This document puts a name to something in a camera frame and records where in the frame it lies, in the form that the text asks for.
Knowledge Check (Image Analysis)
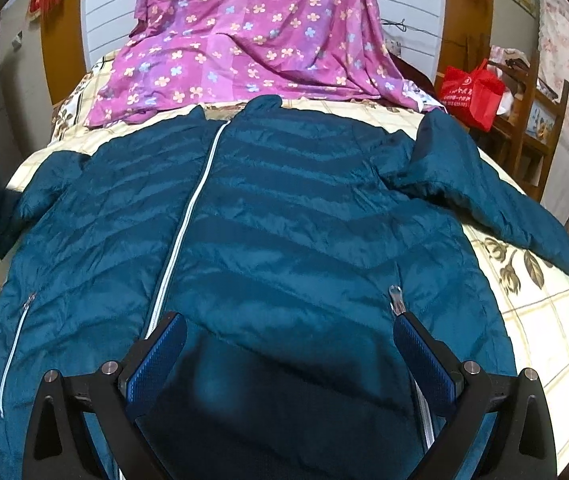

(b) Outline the white slatted wooden headboard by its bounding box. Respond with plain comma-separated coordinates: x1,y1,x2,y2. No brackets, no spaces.
39,0,495,106

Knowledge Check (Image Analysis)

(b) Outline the red shopping bag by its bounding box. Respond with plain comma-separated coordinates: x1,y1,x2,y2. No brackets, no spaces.
438,58,507,132

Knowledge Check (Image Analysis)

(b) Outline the purple floral sheet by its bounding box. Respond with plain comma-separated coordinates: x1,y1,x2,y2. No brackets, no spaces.
86,0,417,128

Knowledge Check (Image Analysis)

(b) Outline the black cable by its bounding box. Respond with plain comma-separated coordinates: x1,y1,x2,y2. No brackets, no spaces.
383,18,441,37

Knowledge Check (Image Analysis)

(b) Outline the cream floral bed sheet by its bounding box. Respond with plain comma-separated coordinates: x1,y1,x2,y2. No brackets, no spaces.
0,50,569,480

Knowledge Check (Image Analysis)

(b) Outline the teal puffer jacket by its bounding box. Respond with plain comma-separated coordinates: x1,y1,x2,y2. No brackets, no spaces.
0,94,569,480

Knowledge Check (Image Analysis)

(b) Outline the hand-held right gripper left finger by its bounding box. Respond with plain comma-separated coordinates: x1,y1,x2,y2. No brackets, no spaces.
23,311,188,480

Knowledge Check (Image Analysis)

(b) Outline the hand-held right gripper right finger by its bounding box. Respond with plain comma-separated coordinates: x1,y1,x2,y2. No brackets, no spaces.
393,312,560,480

